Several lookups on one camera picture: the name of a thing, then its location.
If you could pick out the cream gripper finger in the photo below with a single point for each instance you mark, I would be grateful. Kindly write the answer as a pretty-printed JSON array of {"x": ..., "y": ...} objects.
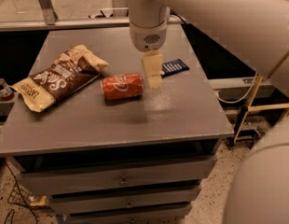
[{"x": 152, "y": 66}]

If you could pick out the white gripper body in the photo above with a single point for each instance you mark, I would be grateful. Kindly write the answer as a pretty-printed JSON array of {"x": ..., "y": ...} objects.
[{"x": 148, "y": 37}]

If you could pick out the red coke can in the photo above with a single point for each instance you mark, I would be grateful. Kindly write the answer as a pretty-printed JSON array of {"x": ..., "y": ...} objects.
[{"x": 122, "y": 86}]

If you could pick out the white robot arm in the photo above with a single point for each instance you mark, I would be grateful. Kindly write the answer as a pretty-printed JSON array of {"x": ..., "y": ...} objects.
[{"x": 257, "y": 32}]

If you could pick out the dark blue snack bar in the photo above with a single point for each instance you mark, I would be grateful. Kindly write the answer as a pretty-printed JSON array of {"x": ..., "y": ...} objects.
[{"x": 173, "y": 67}]

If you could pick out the brown chip bag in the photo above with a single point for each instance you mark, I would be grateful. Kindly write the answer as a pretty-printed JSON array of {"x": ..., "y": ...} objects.
[{"x": 70, "y": 72}]

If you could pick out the grey drawer cabinet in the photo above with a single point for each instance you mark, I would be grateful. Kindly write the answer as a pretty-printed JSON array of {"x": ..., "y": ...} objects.
[{"x": 182, "y": 118}]

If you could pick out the small bottle at left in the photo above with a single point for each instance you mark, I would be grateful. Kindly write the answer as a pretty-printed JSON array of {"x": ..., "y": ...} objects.
[{"x": 6, "y": 93}]

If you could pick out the bottom grey drawer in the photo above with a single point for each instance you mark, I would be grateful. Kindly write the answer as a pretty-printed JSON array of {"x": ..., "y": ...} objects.
[{"x": 127, "y": 216}]

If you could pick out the grey drawer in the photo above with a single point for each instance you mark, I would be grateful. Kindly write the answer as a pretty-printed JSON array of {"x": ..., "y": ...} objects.
[
  {"x": 127, "y": 216},
  {"x": 118, "y": 176},
  {"x": 125, "y": 199}
]

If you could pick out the middle grey drawer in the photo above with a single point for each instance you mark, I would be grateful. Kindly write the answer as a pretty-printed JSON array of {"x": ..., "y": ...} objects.
[{"x": 125, "y": 199}]

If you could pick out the top grey drawer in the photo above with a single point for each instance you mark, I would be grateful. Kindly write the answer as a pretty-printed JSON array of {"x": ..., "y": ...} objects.
[{"x": 118, "y": 176}]

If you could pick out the metal railing frame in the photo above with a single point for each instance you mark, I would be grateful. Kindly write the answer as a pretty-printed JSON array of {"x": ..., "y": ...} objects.
[{"x": 27, "y": 15}]

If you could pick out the yellow metal cart frame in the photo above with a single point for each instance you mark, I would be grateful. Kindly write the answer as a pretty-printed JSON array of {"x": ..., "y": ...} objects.
[{"x": 259, "y": 106}]

